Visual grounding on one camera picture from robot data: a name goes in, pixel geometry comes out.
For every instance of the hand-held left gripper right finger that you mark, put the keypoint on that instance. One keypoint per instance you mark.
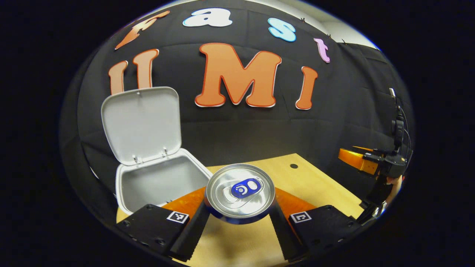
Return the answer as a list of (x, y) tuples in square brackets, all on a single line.
[(285, 233)]

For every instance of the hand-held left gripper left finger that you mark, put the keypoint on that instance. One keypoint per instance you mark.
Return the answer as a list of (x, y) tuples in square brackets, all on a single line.
[(193, 230)]

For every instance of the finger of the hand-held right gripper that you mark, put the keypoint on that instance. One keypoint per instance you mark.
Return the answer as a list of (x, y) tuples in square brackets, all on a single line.
[(365, 149), (356, 161)]

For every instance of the silver pop can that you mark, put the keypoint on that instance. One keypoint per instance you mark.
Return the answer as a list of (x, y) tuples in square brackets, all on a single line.
[(239, 193)]

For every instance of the white desktop garbage bin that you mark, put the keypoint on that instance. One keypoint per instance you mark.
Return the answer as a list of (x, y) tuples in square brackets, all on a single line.
[(156, 178)]

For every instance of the wooden desktop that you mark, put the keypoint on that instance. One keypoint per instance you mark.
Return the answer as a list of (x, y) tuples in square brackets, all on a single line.
[(315, 189)]

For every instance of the black backdrop cloth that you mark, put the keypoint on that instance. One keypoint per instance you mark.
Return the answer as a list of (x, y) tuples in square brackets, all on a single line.
[(241, 133)]

